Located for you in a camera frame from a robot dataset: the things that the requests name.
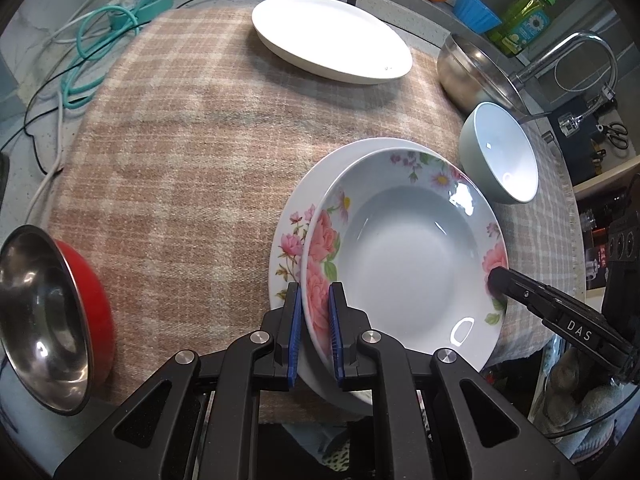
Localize stainless steel bowl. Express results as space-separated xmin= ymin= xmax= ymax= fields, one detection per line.
xmin=436 ymin=33 xmax=526 ymax=116

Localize teal power strip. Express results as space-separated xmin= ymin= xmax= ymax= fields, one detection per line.
xmin=109 ymin=0 xmax=175 ymax=28

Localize checked beige cloth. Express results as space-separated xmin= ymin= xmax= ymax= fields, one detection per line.
xmin=42 ymin=2 xmax=586 ymax=426

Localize black cable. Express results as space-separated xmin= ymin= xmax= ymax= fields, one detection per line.
xmin=0 ymin=67 xmax=108 ymax=171

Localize chrome faucet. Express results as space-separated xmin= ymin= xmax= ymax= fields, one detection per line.
xmin=510 ymin=31 xmax=620 ymax=136

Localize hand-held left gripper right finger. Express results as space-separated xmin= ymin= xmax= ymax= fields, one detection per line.
xmin=327 ymin=282 xmax=581 ymax=480

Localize pale green bowl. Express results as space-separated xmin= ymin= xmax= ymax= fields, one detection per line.
xmin=459 ymin=102 xmax=539 ymax=205

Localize plain white plate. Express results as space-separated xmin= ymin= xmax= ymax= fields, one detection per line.
xmin=251 ymin=0 xmax=413 ymax=85

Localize black scissors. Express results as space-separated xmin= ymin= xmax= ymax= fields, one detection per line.
xmin=597 ymin=122 xmax=630 ymax=151

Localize teal cable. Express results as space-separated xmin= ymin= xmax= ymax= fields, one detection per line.
xmin=61 ymin=0 xmax=173 ymax=108

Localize person's right hand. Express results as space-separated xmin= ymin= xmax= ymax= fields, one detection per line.
xmin=542 ymin=340 xmax=640 ymax=443

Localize deep floral plate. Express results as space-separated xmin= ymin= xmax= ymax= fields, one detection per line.
xmin=300 ymin=149 xmax=510 ymax=406

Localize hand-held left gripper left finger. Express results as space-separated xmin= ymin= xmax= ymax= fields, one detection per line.
xmin=52 ymin=282 xmax=303 ymax=480

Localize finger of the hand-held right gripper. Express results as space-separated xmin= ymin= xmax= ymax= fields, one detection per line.
xmin=486 ymin=266 xmax=558 ymax=323

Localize blue fluted cup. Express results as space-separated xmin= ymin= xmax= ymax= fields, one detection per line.
xmin=452 ymin=0 xmax=502 ymax=35

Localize red steel-lined bowl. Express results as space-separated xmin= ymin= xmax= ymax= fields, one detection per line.
xmin=0 ymin=225 xmax=114 ymax=416

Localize white cable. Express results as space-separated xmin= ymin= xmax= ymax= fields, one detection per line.
xmin=25 ymin=0 xmax=133 ymax=216

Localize green dish soap bottle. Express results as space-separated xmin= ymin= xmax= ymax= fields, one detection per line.
xmin=487 ymin=0 xmax=568 ymax=57

